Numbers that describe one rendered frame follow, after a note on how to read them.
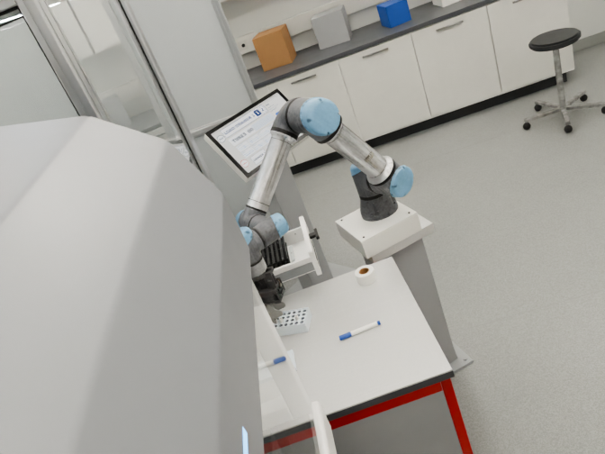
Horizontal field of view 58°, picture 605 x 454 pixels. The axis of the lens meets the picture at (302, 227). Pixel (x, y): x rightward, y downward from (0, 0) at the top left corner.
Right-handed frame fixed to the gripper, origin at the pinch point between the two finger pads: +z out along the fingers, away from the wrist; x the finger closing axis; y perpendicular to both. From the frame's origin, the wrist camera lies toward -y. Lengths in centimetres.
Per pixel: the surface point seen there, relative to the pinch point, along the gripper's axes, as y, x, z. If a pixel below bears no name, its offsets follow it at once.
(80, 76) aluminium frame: -8, -19, -95
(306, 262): 11.1, 20.4, -6.6
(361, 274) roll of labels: 29.5, 18.2, 1.2
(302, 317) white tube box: 10.2, 0.6, 2.0
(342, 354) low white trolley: 25.0, -16.0, 5.2
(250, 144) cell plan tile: -27, 107, -25
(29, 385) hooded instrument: 38, -112, -86
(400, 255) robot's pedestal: 40, 44, 14
